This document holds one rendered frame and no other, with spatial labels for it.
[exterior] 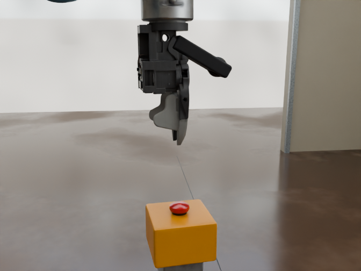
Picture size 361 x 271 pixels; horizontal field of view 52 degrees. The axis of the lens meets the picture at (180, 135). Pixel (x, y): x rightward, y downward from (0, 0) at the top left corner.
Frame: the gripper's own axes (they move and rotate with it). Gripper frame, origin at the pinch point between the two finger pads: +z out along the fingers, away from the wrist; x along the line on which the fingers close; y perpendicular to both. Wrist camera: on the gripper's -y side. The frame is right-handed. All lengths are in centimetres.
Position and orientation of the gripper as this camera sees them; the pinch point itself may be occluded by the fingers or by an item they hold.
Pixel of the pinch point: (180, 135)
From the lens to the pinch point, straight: 69.2
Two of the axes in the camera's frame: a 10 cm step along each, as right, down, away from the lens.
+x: 2.2, 2.3, -9.5
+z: 0.1, 9.7, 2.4
